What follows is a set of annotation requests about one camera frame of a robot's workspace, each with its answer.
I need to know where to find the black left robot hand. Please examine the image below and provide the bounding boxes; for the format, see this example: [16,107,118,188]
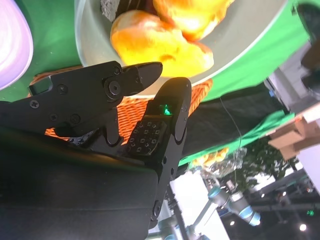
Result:
[293,3,320,93]

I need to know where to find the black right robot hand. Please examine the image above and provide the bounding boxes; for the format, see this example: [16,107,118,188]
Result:
[0,60,193,240]

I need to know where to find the pale grey bowl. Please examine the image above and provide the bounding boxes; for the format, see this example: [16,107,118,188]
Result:
[74,0,290,98]

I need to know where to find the orange white striped bread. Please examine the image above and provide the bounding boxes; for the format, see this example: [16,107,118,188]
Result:
[152,0,236,42]

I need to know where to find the orange glazed ring bread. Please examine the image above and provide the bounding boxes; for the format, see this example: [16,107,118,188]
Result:
[110,9,215,78]

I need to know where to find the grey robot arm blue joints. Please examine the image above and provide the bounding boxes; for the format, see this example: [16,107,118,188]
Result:
[192,184,262,227]

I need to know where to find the orange wicker basket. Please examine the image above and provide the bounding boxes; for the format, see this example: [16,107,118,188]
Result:
[26,65,214,148]

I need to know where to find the lilac round plate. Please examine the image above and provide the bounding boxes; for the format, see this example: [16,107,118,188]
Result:
[0,0,35,91]

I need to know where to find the green tablecloth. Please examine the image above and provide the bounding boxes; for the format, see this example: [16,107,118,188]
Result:
[0,0,312,103]

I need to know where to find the brown cardboard box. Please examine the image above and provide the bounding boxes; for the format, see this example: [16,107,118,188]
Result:
[266,109,320,161]

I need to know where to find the black backdrop curtain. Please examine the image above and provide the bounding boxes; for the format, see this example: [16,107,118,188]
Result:
[181,83,292,156]

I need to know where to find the green leafy plant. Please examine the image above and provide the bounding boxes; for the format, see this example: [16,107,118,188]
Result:
[212,139,301,191]

